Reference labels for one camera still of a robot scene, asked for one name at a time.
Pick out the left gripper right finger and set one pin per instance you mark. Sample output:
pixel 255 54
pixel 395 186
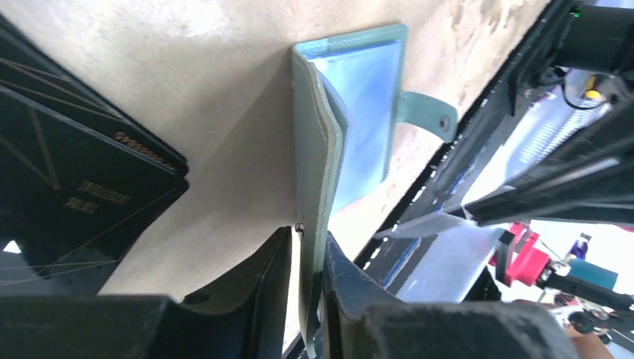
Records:
pixel 351 301

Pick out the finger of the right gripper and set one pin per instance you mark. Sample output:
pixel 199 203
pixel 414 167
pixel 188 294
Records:
pixel 588 178

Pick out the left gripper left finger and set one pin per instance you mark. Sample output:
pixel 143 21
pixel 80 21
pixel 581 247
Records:
pixel 241 314

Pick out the teal card holder wallet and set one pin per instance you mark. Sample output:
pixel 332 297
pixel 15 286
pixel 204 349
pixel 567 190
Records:
pixel 347 101

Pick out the black credit card stack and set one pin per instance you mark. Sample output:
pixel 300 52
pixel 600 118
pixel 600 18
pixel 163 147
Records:
pixel 80 180

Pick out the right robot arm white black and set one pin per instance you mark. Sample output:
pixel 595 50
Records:
pixel 600 40

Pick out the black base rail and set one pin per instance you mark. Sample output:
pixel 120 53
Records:
pixel 528 74

